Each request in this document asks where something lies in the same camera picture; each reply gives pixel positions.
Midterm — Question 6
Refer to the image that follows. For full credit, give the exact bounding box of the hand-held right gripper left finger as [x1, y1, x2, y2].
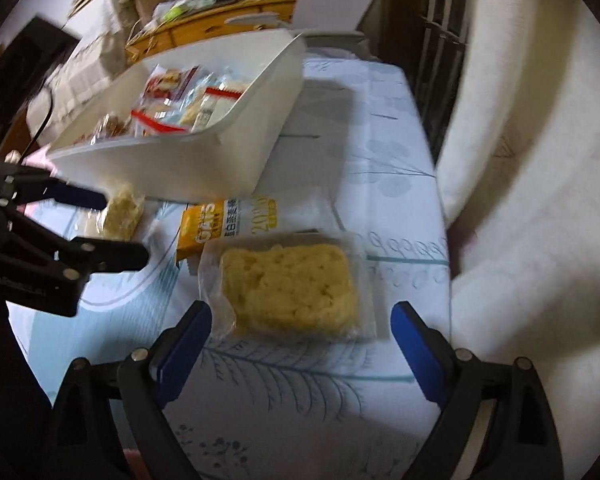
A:
[42, 300, 214, 480]

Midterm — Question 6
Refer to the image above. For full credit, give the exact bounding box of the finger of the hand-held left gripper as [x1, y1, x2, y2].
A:
[9, 209, 150, 282]
[0, 161, 108, 212]

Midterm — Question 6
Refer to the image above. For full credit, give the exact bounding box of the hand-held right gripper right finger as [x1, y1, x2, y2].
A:
[391, 301, 564, 480]

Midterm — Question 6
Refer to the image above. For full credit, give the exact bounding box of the small yellow cake packet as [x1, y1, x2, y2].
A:
[76, 181, 147, 242]

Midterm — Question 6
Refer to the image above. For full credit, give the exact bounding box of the orange and white oat packet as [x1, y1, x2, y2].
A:
[174, 196, 282, 267]

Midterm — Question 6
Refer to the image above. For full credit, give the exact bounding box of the white plastic storage bin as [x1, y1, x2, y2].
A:
[46, 29, 307, 204]

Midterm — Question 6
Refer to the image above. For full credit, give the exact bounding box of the large yellow cake packet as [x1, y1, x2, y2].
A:
[196, 231, 379, 344]

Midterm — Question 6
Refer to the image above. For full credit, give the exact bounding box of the white packet with red print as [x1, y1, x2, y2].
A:
[146, 66, 202, 105]

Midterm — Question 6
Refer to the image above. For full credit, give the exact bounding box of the cheese cracker clear packet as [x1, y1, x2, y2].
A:
[177, 72, 252, 134]

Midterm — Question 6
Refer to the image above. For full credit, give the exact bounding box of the black screen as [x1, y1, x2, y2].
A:
[0, 14, 82, 121]

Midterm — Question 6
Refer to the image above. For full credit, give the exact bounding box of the cream white cloth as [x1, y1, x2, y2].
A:
[436, 0, 600, 480]

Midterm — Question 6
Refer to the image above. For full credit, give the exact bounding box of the wooden desk with drawers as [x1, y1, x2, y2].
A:
[124, 0, 302, 67]

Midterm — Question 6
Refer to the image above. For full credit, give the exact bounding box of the dark metal railing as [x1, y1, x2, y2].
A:
[359, 0, 472, 162]

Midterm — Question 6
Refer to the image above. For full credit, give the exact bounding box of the black cable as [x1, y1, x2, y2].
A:
[22, 84, 56, 157]

